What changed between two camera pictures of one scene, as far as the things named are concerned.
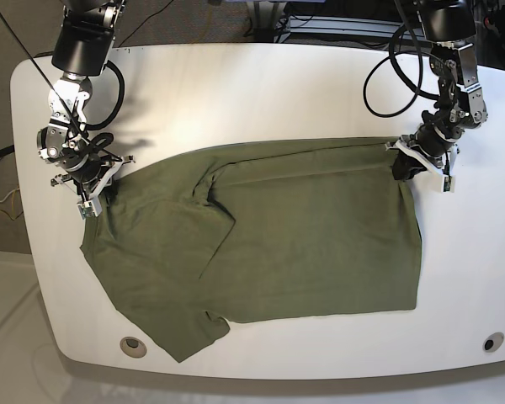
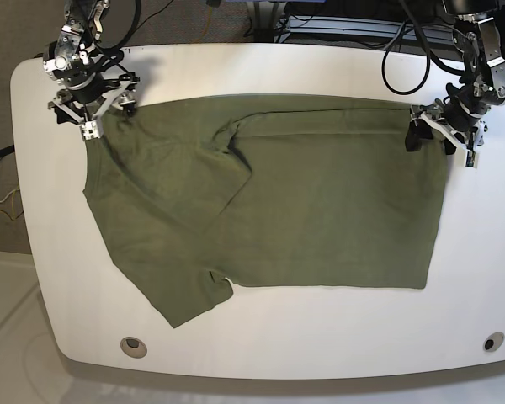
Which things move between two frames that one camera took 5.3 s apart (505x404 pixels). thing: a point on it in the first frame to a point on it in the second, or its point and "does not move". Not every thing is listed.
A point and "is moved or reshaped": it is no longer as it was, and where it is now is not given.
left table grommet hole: (133, 347) does not move
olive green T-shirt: (190, 242) is moved or reshaped
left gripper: (91, 178) to (119, 95)
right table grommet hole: (492, 342) does not move
